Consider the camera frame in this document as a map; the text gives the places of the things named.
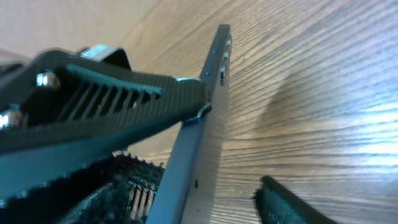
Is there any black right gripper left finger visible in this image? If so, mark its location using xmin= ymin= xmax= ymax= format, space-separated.
xmin=1 ymin=154 xmax=165 ymax=224

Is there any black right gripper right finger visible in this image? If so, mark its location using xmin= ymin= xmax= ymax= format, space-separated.
xmin=253 ymin=175 xmax=336 ymax=224

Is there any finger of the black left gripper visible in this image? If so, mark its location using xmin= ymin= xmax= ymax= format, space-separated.
xmin=0 ymin=48 xmax=213 ymax=200

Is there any blue Galaxy smartphone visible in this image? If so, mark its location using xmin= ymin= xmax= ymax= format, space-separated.
xmin=146 ymin=24 xmax=233 ymax=224

